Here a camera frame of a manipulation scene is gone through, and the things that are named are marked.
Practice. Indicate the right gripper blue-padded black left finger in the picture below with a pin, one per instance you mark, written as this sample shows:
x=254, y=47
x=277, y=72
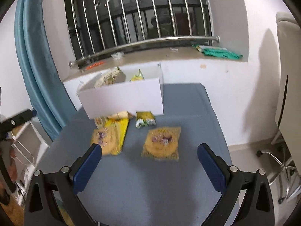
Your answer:
x=41, y=206

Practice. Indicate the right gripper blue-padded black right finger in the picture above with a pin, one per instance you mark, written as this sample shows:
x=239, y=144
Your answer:
x=257, y=207

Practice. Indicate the beige orange waffle snack packet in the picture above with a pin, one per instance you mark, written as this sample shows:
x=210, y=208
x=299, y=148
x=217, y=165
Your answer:
x=100, y=121

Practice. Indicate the Lay's yellow chips bag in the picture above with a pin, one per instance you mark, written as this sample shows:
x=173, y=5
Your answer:
x=162, y=144

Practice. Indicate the blue curtain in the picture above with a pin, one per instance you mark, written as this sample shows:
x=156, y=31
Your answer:
x=46, y=92

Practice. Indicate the orange pen on sill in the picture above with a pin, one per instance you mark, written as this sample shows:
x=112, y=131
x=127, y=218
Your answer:
x=94, y=65

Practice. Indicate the crumpled white wrapper on sill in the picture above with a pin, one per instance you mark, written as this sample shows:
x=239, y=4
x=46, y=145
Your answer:
x=117, y=55

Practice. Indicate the white cardboard box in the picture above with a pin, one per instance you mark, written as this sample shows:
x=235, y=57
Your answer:
x=124, y=95

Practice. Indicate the small green yellow snack packet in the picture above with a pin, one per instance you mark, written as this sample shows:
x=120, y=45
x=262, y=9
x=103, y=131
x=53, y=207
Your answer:
x=144, y=119

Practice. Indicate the green seaweed snack packet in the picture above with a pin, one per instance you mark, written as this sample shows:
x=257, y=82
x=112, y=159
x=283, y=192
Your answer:
x=138, y=77

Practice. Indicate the green plastic package on sill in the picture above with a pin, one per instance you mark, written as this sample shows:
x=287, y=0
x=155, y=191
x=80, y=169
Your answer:
x=217, y=52

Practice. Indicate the white office chair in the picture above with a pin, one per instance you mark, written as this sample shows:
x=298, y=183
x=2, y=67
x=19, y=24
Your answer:
x=287, y=115

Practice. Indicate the steel window guard rail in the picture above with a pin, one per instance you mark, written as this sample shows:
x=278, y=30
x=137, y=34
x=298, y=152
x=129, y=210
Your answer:
x=100, y=28

